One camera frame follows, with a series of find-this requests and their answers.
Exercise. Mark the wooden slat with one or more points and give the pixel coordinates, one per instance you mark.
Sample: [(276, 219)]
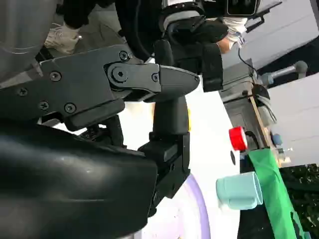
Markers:
[(260, 122)]

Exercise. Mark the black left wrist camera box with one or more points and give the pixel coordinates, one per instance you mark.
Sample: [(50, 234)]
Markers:
[(241, 6)]

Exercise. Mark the pale green mug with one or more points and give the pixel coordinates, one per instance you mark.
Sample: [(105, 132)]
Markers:
[(236, 186)]

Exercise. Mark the red round button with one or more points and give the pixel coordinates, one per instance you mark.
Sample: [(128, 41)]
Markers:
[(238, 138)]

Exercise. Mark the grey workshop cabinet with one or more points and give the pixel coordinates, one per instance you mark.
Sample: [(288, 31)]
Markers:
[(236, 109)]

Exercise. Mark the black table grommet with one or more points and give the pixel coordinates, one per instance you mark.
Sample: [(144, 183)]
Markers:
[(233, 157)]

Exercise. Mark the lilac plate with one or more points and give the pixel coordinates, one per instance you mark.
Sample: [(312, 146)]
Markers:
[(197, 219)]

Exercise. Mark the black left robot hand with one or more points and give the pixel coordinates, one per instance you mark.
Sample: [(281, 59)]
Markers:
[(189, 42)]

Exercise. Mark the green cloth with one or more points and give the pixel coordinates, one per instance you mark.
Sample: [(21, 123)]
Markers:
[(269, 189)]

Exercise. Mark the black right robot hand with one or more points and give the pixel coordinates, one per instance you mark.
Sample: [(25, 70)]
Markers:
[(74, 179)]

